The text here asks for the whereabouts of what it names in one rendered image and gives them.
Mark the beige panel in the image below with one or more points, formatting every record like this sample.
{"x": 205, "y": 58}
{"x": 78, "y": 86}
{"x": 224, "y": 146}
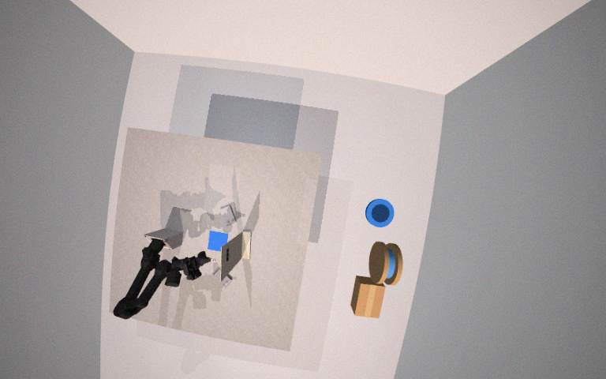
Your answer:
{"x": 233, "y": 251}

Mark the blue square marker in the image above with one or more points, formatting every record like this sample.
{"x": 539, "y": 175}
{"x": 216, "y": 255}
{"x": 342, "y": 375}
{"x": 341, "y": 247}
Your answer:
{"x": 217, "y": 240}

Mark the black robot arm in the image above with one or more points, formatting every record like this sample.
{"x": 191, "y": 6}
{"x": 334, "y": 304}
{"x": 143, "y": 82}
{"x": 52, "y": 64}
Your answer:
{"x": 130, "y": 304}

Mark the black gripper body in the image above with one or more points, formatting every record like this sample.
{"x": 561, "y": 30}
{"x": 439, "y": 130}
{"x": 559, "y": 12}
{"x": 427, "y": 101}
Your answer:
{"x": 187, "y": 263}

